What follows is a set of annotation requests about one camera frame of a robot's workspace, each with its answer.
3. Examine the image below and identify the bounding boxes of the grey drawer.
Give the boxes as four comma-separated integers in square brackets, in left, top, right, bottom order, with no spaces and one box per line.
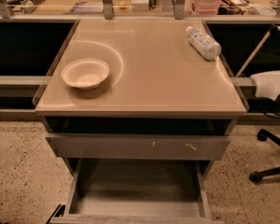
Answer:
[46,133,230,161]
[50,159,224,224]

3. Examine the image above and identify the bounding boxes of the grey drawer cabinet with top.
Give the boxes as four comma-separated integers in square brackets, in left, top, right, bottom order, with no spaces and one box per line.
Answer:
[32,17,250,224]

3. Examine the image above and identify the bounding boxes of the grey top drawer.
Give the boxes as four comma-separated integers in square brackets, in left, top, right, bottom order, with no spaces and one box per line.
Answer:
[46,133,230,161]

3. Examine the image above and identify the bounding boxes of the white paper bowl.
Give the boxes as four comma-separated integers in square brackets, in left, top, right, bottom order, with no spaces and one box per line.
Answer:
[62,58,110,91]

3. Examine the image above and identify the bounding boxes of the clear plastic water bottle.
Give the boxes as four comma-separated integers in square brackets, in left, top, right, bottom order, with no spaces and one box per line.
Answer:
[187,26,221,61]

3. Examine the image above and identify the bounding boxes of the small round yellow ball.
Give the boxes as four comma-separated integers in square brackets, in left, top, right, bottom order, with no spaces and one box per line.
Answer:
[119,1,127,8]

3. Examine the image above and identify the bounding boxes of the purple booklet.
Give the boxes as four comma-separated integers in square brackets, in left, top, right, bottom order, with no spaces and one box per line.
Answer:
[70,2,103,14]

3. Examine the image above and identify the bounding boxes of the white chair seat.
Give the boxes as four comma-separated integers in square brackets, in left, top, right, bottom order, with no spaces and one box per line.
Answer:
[250,71,280,101]

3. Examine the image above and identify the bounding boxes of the black object on floor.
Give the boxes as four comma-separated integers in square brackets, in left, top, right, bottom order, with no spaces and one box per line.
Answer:
[46,204,65,224]

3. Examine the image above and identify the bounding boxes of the white stick with black tip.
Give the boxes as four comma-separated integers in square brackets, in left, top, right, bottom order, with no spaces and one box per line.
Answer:
[235,24,280,77]

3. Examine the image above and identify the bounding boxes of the clutter of cables and parts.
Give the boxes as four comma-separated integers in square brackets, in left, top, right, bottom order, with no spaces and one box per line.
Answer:
[217,0,250,15]

